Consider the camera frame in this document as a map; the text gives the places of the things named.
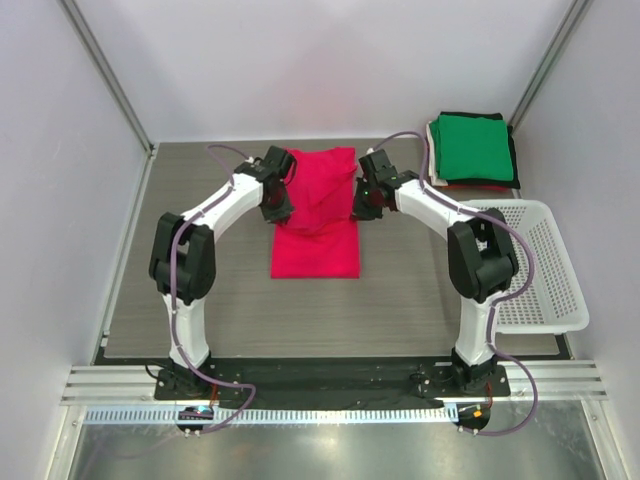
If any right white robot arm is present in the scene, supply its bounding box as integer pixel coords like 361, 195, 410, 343
352, 149, 519, 396

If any black folded t shirt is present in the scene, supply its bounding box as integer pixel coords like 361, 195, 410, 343
438, 110, 522, 191

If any aluminium rail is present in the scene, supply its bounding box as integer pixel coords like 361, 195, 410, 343
60, 360, 607, 405

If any perforated cable duct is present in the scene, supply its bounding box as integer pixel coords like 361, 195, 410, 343
84, 404, 458, 427

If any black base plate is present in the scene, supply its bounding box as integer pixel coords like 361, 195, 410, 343
151, 356, 511, 411

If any left aluminium frame post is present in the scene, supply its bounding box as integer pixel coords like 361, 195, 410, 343
58, 0, 154, 157

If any aluminium frame post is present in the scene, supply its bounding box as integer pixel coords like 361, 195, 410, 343
509, 0, 593, 131
58, 0, 154, 157

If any pink red t shirt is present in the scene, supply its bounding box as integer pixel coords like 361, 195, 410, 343
271, 147, 361, 279

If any red folded t shirt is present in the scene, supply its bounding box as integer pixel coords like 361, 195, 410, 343
442, 184, 510, 192

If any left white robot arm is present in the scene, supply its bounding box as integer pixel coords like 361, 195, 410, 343
149, 146, 297, 400

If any white folded t shirt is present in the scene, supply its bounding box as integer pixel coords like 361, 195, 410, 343
425, 122, 448, 187

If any right aluminium frame post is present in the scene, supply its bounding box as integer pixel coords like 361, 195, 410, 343
509, 0, 593, 131

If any white plastic basket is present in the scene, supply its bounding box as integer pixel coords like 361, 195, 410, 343
465, 199, 590, 335

